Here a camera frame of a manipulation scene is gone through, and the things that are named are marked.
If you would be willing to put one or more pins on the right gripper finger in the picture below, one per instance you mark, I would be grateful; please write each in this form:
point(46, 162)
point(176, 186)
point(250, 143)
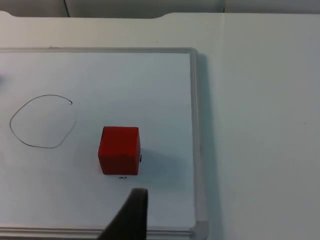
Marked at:
point(132, 217)

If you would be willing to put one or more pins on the red cube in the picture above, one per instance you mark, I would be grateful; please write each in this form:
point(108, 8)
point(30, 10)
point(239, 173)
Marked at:
point(118, 151)

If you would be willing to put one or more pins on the grey-framed whiteboard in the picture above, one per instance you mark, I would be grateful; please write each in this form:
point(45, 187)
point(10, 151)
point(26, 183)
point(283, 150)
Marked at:
point(112, 100)

